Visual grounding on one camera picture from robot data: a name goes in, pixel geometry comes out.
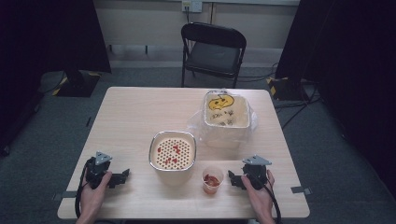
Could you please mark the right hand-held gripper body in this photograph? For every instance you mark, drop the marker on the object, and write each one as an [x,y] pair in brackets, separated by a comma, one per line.
[256,174]

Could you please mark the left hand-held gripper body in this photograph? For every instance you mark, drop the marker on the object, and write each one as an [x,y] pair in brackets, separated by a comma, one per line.
[97,172]

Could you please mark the clear plastic cup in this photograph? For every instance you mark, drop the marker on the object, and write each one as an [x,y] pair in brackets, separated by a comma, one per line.
[213,171]

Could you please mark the person's right hand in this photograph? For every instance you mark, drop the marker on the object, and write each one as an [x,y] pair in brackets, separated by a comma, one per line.
[263,200]

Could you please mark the person's left hand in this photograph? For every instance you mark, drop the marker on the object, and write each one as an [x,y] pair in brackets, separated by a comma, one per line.
[91,200]

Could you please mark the red pieces in cup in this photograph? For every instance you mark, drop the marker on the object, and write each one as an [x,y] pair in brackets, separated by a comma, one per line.
[211,180]

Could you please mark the grey tape strip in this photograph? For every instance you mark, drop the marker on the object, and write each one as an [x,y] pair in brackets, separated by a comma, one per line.
[65,195]
[301,190]

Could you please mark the small black floor object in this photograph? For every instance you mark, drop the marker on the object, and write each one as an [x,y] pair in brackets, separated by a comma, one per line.
[88,121]

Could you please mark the white bin with smiley print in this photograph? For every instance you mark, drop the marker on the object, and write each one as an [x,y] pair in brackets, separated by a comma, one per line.
[236,116]

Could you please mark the red pieces on strainer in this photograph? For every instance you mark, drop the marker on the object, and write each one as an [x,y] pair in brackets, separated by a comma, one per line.
[176,150]

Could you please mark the beige bin with perforated strainer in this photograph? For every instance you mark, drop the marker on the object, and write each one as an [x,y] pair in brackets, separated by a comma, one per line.
[186,143]

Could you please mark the black stand base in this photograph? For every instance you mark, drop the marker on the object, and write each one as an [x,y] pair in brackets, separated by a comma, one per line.
[77,85]
[288,88]

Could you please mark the black folding chair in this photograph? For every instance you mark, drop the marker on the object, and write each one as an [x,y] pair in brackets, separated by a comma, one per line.
[213,56]

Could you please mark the black curtain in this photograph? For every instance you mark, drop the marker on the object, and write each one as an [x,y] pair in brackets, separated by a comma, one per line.
[348,46]
[46,34]

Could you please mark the white wall outlet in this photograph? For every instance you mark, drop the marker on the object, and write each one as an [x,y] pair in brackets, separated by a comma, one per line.
[192,5]

